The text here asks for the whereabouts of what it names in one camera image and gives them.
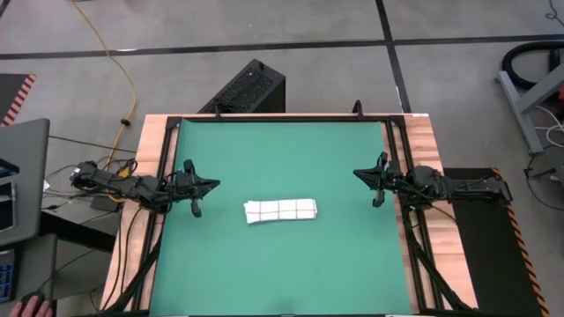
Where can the black table clamp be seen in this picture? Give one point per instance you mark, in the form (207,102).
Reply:
(358,109)
(217,110)

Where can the person's hand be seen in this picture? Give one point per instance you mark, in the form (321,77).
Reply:
(31,310)

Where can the black computer mouse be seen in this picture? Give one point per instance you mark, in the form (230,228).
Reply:
(31,298)

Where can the black metal table frame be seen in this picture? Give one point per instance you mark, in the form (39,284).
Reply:
(286,118)

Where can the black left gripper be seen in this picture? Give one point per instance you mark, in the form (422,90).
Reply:
(183,185)

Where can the black power brick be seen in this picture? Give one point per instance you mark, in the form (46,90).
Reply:
(105,203)

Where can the white red-checked towel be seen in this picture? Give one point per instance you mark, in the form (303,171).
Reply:
(282,210)

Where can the small orange object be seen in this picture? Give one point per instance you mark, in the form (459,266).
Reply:
(560,93)

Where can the black hazard-striped floor mat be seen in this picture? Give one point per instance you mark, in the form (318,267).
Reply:
(484,246)
(13,94)

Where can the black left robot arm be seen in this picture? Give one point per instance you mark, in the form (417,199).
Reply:
(119,185)

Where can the wooden table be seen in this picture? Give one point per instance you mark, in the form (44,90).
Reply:
(152,141)

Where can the grey metal stand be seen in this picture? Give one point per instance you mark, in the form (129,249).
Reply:
(522,114)

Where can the green table mat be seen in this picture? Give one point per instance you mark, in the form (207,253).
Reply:
(286,273)

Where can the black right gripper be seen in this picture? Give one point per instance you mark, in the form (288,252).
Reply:
(398,180)

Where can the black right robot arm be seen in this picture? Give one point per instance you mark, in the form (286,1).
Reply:
(462,187)

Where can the black computer tower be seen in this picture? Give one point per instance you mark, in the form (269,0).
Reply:
(247,90)

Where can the grey side table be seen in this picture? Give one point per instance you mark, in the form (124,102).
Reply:
(35,273)

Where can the dark keyboard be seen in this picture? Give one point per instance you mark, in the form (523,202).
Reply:
(6,277)

